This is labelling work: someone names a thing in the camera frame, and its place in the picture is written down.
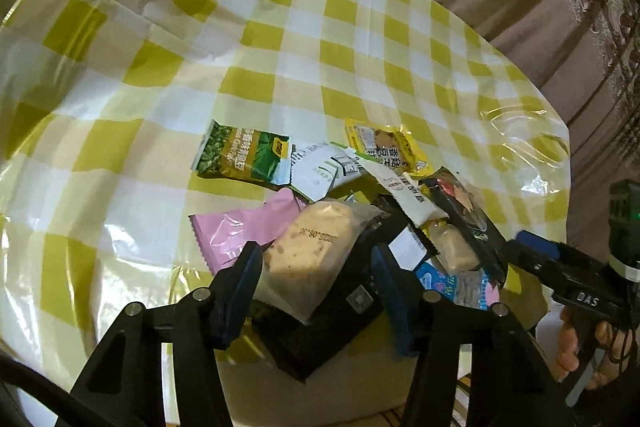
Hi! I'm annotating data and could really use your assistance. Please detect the clear beige pastry packet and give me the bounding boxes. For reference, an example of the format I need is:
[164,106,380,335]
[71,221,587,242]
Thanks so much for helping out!
[252,199,388,325]

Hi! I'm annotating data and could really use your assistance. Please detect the yellow snack packet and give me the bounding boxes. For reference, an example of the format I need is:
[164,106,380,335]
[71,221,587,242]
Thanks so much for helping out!
[344,118,435,175]

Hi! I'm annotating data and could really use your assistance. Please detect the white green-striped snack packet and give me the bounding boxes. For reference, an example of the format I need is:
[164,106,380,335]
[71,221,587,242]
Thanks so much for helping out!
[290,142,372,202]

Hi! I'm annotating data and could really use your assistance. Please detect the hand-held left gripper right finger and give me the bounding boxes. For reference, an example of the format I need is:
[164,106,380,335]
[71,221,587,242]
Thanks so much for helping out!
[370,243,576,427]

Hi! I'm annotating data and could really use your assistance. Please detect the blue and pink snack packet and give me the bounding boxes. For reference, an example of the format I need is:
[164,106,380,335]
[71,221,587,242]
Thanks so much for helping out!
[415,257,501,309]

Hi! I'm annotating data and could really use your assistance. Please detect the long white snack packet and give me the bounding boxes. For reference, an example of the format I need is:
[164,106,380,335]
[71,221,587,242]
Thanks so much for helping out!
[357,159,451,228]

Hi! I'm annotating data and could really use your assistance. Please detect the green pea snack packet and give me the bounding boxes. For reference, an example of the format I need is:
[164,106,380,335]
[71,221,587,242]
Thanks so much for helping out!
[191,119,292,185]

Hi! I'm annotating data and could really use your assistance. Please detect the yellow checked tablecloth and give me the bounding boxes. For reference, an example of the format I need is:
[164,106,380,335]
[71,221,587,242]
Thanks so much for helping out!
[0,0,573,427]

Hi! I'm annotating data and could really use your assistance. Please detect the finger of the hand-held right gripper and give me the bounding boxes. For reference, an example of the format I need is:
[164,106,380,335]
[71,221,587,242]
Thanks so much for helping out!
[501,239,573,293]
[516,230,601,275]

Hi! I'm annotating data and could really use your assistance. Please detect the person's right hand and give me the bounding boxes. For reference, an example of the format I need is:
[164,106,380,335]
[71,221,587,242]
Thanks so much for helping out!
[556,307,632,390]

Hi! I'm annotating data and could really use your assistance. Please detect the dark food-print snack packet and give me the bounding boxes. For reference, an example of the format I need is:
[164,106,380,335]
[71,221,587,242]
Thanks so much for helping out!
[419,167,508,284]

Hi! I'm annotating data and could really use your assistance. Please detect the black snack packet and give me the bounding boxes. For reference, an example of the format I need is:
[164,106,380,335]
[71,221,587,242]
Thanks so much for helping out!
[249,206,431,383]

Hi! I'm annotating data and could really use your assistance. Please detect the black cable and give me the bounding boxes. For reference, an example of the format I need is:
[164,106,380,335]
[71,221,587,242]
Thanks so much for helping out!
[0,354,76,427]

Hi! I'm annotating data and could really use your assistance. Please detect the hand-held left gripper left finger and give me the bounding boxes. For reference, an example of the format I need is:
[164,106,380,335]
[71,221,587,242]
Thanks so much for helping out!
[70,242,264,427]

